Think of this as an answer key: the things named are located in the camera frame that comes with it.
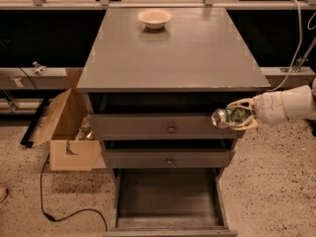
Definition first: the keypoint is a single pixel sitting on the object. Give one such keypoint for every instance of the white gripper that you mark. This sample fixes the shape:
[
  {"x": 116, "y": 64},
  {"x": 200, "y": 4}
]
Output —
[{"x": 269, "y": 108}]

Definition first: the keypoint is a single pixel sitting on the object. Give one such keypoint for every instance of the crushed green can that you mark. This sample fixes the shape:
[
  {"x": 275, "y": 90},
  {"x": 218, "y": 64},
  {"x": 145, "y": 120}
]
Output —
[{"x": 233, "y": 118}]

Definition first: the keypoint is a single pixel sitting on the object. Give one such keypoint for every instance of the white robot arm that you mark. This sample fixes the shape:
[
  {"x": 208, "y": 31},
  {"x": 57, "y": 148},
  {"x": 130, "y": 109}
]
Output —
[{"x": 299, "y": 103}]

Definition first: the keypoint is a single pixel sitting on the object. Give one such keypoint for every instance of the grey drawer cabinet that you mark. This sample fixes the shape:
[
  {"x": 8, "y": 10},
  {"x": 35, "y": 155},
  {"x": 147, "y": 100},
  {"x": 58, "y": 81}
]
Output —
[{"x": 198, "y": 51}]

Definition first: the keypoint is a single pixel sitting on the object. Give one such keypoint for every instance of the grey top drawer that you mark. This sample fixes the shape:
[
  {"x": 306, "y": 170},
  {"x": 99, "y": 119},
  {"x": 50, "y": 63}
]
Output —
[{"x": 141, "y": 116}]

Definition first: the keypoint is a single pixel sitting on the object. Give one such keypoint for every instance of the grey drawer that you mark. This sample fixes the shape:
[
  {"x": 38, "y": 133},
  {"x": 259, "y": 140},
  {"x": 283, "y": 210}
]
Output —
[
  {"x": 169, "y": 203},
  {"x": 141, "y": 116},
  {"x": 175, "y": 153}
]

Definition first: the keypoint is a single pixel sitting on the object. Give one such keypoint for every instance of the grey middle drawer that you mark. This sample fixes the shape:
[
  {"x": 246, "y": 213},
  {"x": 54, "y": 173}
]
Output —
[{"x": 175, "y": 153}]

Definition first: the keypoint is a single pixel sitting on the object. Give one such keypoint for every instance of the grey bottom drawer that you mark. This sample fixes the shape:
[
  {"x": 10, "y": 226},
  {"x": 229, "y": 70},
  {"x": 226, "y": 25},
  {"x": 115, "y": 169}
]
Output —
[{"x": 169, "y": 203}]

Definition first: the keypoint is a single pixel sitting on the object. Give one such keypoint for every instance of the white bowl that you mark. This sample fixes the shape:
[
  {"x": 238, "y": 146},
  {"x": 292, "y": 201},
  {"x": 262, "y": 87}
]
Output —
[{"x": 154, "y": 19}]

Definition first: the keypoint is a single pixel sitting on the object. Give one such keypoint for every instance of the cans inside cardboard box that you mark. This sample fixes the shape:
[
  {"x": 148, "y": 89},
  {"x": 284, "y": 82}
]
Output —
[{"x": 85, "y": 133}]

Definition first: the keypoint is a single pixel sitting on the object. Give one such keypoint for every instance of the open cardboard box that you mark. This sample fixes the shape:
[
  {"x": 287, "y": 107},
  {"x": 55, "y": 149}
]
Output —
[{"x": 59, "y": 127}]

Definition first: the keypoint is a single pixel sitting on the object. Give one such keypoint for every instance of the small crumpled silver object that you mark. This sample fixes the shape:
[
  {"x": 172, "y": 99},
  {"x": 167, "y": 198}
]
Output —
[{"x": 39, "y": 69}]

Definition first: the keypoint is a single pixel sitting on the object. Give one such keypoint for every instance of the tan shoe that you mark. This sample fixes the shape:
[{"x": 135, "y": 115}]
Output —
[{"x": 3, "y": 193}]

